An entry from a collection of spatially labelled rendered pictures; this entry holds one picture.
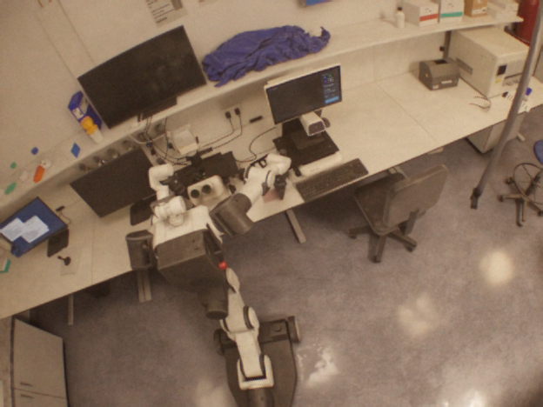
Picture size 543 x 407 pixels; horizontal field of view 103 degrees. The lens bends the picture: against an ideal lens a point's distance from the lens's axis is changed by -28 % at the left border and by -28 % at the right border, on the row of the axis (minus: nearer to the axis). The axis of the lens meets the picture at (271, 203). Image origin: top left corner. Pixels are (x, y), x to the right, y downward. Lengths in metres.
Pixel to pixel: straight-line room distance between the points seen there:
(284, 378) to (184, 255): 1.20
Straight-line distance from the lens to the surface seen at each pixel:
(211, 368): 2.37
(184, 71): 1.92
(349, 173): 1.86
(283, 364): 2.05
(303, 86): 1.69
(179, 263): 1.13
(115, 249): 2.16
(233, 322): 1.73
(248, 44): 1.99
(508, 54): 2.70
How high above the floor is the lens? 2.18
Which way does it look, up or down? 53 degrees down
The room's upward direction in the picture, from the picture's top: 20 degrees counter-clockwise
